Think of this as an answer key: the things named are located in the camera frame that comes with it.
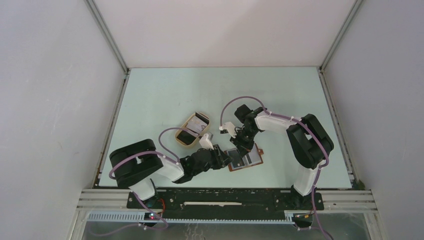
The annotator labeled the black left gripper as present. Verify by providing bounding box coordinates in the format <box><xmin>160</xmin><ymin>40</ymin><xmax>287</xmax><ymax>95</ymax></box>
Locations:
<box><xmin>192</xmin><ymin>143</ymin><xmax>234</xmax><ymax>176</ymax></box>

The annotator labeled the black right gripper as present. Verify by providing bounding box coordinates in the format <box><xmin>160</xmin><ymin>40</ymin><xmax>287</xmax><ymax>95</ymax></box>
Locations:
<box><xmin>230</xmin><ymin>127</ymin><xmax>258</xmax><ymax>158</ymax></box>

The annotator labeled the brown leather card holder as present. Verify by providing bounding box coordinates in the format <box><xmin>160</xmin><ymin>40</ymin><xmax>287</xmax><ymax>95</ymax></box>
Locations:
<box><xmin>224</xmin><ymin>143</ymin><xmax>264</xmax><ymax>172</ymax></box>

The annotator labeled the oval wooden tray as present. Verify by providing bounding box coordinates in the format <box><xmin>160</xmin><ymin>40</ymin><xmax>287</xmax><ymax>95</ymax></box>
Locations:
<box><xmin>175</xmin><ymin>112</ymin><xmax>211</xmax><ymax>148</ymax></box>

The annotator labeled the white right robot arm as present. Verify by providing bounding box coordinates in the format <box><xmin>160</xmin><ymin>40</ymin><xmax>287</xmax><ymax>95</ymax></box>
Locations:
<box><xmin>219</xmin><ymin>104</ymin><xmax>334</xmax><ymax>209</ymax></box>

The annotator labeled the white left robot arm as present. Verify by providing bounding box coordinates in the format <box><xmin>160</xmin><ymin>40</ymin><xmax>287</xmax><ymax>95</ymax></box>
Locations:
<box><xmin>109</xmin><ymin>139</ymin><xmax>233</xmax><ymax>208</ymax></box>

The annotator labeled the black card in tray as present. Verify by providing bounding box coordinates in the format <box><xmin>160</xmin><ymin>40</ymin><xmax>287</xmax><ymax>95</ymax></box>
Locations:
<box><xmin>176</xmin><ymin>130</ymin><xmax>197</xmax><ymax>146</ymax></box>

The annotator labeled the grey card in tray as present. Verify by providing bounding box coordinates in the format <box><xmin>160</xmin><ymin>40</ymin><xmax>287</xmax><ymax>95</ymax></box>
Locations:
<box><xmin>185</xmin><ymin>112</ymin><xmax>210</xmax><ymax>134</ymax></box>

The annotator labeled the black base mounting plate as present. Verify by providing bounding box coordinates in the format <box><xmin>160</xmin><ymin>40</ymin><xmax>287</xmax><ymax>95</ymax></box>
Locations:
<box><xmin>143</xmin><ymin>187</ymin><xmax>325</xmax><ymax>220</ymax></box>

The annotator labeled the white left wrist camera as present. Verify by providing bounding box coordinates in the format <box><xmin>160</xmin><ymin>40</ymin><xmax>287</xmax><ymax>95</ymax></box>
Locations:
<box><xmin>199</xmin><ymin>132</ymin><xmax>214</xmax><ymax>150</ymax></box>

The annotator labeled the light blue cable duct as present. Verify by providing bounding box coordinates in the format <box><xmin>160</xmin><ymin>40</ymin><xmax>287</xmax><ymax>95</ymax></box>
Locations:
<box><xmin>86</xmin><ymin>211</ymin><xmax>294</xmax><ymax>225</ymax></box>

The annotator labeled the aluminium corner frame post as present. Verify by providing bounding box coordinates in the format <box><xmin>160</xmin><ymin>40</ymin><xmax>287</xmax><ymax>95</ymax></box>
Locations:
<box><xmin>319</xmin><ymin>0</ymin><xmax>365</xmax><ymax>72</ymax></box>

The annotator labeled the left aluminium corner post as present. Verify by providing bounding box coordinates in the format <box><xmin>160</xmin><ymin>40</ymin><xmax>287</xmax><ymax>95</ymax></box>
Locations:
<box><xmin>84</xmin><ymin>0</ymin><xmax>130</xmax><ymax>75</ymax></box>

